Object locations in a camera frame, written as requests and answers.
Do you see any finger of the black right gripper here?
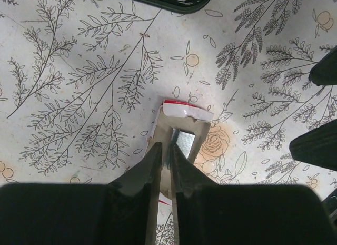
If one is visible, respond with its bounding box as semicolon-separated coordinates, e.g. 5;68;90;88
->
289;121;336;170
309;47;337;86

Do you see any silver staple strip block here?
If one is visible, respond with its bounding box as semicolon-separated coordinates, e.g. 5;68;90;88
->
163;128;195;170

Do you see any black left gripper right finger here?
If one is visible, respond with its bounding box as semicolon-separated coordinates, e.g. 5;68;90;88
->
170;145;336;244

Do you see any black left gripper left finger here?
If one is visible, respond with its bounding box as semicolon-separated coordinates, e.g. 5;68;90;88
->
1;142;162;244

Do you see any floral patterned table mat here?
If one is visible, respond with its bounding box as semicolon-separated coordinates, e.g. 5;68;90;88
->
1;0;336;244

